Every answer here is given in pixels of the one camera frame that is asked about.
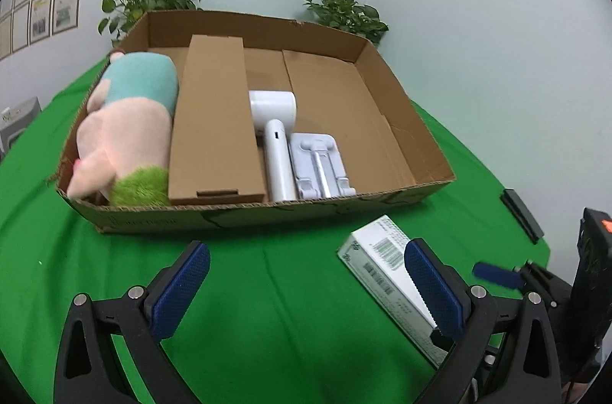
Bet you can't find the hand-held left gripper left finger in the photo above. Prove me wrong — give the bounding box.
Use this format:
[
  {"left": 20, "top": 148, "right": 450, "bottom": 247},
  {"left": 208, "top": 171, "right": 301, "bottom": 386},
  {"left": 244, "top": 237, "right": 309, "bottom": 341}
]
[{"left": 52, "top": 240, "right": 212, "bottom": 404}]

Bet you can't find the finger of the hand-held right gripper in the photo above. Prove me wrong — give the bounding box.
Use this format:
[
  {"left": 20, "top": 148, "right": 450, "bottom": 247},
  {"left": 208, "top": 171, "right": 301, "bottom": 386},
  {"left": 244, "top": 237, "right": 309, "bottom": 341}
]
[{"left": 472, "top": 259, "right": 575, "bottom": 323}]

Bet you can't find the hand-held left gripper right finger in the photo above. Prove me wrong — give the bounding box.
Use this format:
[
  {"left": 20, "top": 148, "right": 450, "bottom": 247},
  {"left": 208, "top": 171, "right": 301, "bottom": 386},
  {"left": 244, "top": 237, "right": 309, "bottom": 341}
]
[{"left": 404, "top": 238, "right": 562, "bottom": 404}]

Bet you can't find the white barcode packaging box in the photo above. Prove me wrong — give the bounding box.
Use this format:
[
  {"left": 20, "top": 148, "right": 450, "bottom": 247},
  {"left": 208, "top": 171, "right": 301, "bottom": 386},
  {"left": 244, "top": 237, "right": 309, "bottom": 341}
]
[{"left": 337, "top": 215, "right": 452, "bottom": 369}]

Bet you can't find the long cardboard box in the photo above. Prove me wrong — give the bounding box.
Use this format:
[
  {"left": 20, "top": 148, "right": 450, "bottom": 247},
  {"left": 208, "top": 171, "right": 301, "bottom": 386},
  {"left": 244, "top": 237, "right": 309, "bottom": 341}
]
[{"left": 168, "top": 34, "right": 267, "bottom": 206}]

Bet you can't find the white hair dryer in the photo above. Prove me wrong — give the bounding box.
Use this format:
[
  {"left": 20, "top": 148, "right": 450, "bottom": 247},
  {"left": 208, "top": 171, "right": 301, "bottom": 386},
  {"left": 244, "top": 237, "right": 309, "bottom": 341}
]
[{"left": 247, "top": 91, "right": 299, "bottom": 201}]

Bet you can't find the pink and blue plush toy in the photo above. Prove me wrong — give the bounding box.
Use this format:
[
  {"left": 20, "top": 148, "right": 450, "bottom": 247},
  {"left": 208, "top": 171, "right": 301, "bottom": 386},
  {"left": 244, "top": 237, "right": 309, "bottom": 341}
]
[{"left": 66, "top": 49, "right": 180, "bottom": 208}]

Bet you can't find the white folding phone stand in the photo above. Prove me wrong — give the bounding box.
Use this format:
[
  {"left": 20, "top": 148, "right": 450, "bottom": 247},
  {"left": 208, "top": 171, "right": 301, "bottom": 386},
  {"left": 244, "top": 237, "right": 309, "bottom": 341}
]
[{"left": 288, "top": 133, "right": 357, "bottom": 200}]

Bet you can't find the large cardboard box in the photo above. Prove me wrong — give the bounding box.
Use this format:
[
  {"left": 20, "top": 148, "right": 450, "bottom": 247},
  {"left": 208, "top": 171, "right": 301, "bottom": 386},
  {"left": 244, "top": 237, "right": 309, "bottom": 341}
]
[{"left": 56, "top": 9, "right": 455, "bottom": 235}]

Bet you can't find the black rectangular bar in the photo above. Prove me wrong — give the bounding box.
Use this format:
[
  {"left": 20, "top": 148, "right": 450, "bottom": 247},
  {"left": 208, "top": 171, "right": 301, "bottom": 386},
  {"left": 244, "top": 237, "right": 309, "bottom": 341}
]
[{"left": 500, "top": 189, "right": 546, "bottom": 243}]

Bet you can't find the green tablecloth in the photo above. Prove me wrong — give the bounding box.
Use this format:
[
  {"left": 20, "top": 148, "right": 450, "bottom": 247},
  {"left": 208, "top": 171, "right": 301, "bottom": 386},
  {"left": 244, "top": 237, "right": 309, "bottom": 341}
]
[{"left": 0, "top": 60, "right": 553, "bottom": 404}]

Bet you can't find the grey metal box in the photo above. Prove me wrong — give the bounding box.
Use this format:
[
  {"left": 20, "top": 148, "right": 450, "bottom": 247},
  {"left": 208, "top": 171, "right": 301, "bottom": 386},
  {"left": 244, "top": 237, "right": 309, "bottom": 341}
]
[{"left": 0, "top": 97, "right": 43, "bottom": 153}]

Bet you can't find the small potted green plant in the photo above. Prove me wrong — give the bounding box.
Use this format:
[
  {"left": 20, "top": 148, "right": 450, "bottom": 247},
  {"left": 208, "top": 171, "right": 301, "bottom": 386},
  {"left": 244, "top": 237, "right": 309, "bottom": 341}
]
[{"left": 296, "top": 0, "right": 389, "bottom": 48}]

